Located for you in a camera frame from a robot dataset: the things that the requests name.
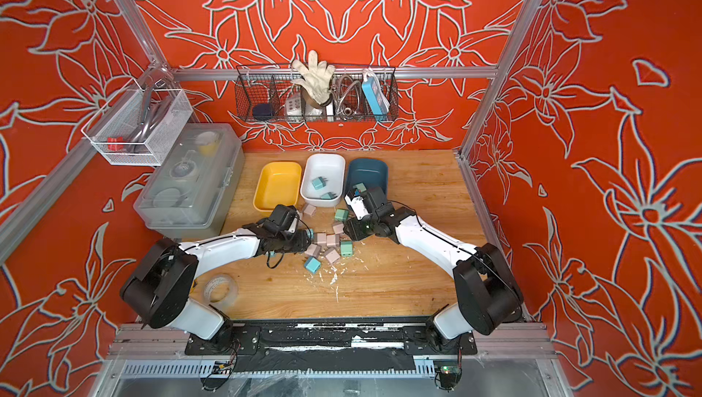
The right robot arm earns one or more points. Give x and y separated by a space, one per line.
487 294

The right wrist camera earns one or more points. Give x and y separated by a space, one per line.
358 205

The pink plug near yellow box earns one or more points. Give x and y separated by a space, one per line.
309 210

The white storage box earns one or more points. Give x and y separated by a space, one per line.
330 166

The clear plastic lidded container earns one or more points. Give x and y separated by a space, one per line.
189 196

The red object in basket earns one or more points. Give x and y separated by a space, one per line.
115 144

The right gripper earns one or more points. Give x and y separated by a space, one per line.
353 228

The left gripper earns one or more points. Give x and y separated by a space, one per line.
303 244

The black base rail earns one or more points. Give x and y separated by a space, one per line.
408 335

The green plug top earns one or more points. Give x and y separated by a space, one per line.
341 215

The light blue box in basket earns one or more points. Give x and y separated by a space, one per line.
372 89

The dark teal storage box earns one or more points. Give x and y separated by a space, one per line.
371 173

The cream rubber glove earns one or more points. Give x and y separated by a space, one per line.
315 77

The green plug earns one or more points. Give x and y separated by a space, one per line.
341 215
346 249
360 187

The clear tape roll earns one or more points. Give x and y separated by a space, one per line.
221 291

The black wire wall basket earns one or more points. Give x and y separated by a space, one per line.
302 94

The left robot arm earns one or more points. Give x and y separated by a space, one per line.
158 290

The pink plug bottom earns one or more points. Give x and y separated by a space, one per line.
332 256

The white socket cube in basket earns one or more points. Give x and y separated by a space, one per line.
293 108

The white wire basket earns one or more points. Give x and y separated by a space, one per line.
150 119

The blue plug bottom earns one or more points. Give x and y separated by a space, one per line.
312 265

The yellow storage box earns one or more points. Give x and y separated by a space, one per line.
279 183

